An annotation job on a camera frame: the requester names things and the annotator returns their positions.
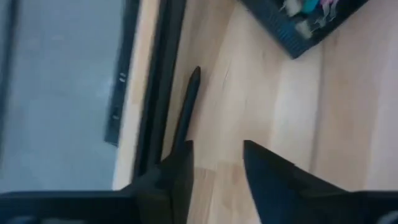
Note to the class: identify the black pen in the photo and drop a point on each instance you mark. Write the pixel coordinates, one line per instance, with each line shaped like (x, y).
(188, 105)

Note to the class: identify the white binder clip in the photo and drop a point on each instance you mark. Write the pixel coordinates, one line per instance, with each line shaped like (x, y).
(290, 7)

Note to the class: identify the black mesh desk organizer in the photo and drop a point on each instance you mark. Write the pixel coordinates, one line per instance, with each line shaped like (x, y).
(280, 28)

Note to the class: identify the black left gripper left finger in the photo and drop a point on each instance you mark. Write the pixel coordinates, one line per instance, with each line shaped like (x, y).
(168, 193)

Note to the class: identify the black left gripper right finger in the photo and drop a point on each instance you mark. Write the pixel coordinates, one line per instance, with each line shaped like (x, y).
(280, 193)

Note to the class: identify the teal binder clip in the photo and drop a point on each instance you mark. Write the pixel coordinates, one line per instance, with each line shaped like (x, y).
(309, 6)

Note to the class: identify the pink binder clip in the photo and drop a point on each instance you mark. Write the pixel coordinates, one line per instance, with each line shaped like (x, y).
(328, 6)

